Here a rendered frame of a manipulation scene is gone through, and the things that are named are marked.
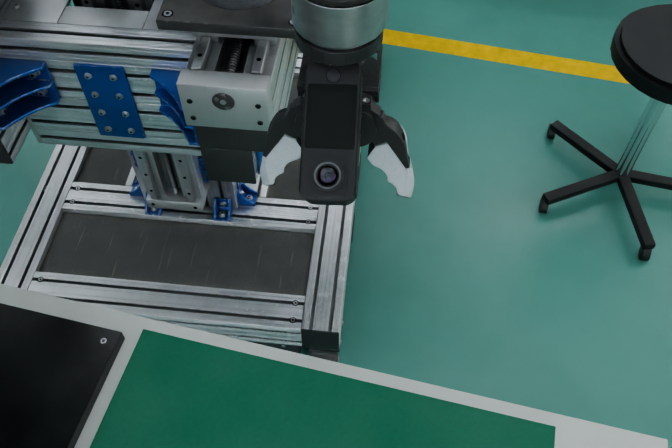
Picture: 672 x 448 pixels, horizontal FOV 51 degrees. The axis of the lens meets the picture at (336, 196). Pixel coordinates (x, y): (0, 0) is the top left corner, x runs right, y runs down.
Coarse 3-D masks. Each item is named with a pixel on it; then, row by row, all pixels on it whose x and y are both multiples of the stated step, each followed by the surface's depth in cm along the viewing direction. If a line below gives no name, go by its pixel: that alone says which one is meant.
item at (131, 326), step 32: (0, 288) 110; (96, 320) 107; (128, 320) 107; (128, 352) 104; (256, 352) 104; (288, 352) 104; (384, 384) 101; (416, 384) 101; (96, 416) 98; (544, 416) 98
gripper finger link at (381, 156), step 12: (372, 144) 64; (384, 144) 63; (372, 156) 64; (384, 156) 64; (396, 156) 64; (384, 168) 65; (396, 168) 65; (408, 168) 65; (396, 180) 67; (408, 180) 67; (408, 192) 69
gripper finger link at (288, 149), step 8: (288, 136) 63; (280, 144) 64; (288, 144) 64; (296, 144) 64; (272, 152) 65; (280, 152) 65; (288, 152) 65; (296, 152) 65; (264, 160) 66; (272, 160) 66; (280, 160) 66; (288, 160) 66; (264, 168) 67; (272, 168) 67; (280, 168) 67; (264, 176) 69; (272, 176) 68; (264, 184) 70; (272, 184) 69
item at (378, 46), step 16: (304, 48) 55; (320, 48) 54; (352, 48) 54; (368, 48) 54; (304, 64) 62; (336, 64) 55; (368, 64) 62; (304, 80) 61; (368, 80) 61; (368, 96) 59; (368, 112) 60; (368, 128) 61
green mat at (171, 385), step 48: (144, 336) 105; (144, 384) 101; (192, 384) 101; (240, 384) 101; (288, 384) 101; (336, 384) 101; (96, 432) 96; (144, 432) 96; (192, 432) 96; (240, 432) 96; (288, 432) 96; (336, 432) 96; (384, 432) 96; (432, 432) 96; (480, 432) 96; (528, 432) 96
